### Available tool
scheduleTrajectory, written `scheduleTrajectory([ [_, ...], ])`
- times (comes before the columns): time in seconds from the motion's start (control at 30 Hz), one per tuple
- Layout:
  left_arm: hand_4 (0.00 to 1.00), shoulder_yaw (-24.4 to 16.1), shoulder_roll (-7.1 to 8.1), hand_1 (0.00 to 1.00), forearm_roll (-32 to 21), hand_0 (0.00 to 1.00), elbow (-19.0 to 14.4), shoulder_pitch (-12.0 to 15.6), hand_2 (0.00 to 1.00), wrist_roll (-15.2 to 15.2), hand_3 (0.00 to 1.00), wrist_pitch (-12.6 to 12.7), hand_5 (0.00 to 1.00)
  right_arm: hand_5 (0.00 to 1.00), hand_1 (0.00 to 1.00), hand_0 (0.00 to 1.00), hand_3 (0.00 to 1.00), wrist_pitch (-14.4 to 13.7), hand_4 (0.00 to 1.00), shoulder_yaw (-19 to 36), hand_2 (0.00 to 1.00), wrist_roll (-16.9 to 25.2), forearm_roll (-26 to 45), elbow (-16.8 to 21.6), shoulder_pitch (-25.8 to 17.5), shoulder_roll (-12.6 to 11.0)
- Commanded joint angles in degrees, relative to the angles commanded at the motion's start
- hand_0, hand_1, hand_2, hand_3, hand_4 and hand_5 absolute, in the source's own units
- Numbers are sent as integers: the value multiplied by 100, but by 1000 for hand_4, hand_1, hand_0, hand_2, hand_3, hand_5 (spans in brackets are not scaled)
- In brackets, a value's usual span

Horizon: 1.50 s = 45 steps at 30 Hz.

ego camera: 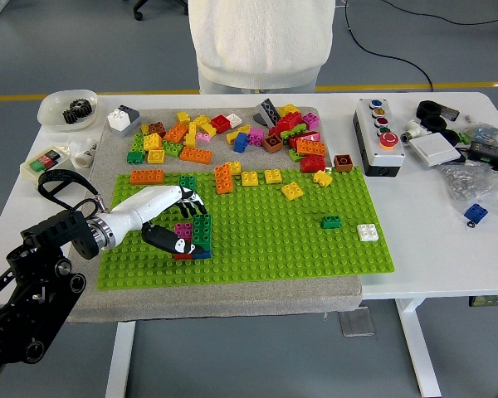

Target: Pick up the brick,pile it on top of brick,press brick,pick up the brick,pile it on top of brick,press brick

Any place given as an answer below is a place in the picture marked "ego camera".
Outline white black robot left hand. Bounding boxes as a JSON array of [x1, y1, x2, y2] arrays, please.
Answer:
[[101, 185, 208, 256]]

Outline dark green long toy brick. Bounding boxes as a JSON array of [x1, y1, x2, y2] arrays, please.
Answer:
[[192, 214, 213, 254], [178, 174, 198, 194]]

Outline orange long toy brick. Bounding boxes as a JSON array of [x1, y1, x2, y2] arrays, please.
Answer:
[[213, 163, 234, 195], [129, 168, 166, 186], [178, 146, 213, 165], [295, 138, 328, 158]]

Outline brown square toy brick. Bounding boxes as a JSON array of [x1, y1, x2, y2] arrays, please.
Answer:
[[334, 153, 354, 173], [262, 134, 284, 153]]

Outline grey sloped toy brick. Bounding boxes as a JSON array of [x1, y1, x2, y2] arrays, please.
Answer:
[[251, 98, 282, 126]]

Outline red curved toy brick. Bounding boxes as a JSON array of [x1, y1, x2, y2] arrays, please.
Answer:
[[288, 130, 321, 148]]

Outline white square toy brick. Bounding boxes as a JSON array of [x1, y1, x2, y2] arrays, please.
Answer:
[[356, 223, 380, 243]]

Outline white and grey block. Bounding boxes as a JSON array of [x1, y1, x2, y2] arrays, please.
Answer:
[[106, 104, 142, 138]]

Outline grey-brown felt mat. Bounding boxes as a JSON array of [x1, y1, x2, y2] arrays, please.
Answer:
[[64, 106, 364, 324]]

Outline white plastic tray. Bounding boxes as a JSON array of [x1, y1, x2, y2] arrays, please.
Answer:
[[37, 89, 99, 133]]

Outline lime green studded baseplate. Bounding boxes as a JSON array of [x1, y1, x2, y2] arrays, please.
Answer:
[[96, 166, 398, 294]]

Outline white table leg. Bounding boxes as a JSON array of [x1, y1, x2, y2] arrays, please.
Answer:
[[105, 321, 137, 398], [393, 298, 443, 398]]

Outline black office chair base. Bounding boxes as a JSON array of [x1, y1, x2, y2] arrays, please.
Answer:
[[131, 0, 191, 21]]

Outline grey floor plate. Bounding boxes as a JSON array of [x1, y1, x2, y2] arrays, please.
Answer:
[[338, 308, 377, 337]]

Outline white push-button control box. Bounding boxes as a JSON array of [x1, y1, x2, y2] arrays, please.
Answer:
[[352, 98, 407, 178]]

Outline white pipe fitting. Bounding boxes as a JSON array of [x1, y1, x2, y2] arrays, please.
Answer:
[[400, 119, 431, 144]]

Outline dark clear plastic case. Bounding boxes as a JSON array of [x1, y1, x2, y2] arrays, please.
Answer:
[[437, 103, 461, 122]]

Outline clear bag of screws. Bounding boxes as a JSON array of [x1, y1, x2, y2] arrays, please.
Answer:
[[438, 161, 498, 216]]

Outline black power adapter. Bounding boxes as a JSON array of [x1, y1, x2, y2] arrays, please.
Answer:
[[467, 140, 498, 167]]

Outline clear bag of parts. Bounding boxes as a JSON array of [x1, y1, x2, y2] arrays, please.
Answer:
[[464, 122, 498, 146]]

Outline table height control panel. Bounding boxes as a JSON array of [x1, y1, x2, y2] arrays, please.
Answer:
[[468, 294, 498, 308]]

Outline white switch box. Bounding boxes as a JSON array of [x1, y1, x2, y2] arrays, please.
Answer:
[[19, 145, 74, 182]]

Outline black floor cable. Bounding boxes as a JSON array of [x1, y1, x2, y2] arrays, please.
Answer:
[[343, 0, 434, 93], [379, 0, 498, 25]]

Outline white wall switch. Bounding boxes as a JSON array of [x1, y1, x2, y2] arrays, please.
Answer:
[[409, 133, 462, 167]]

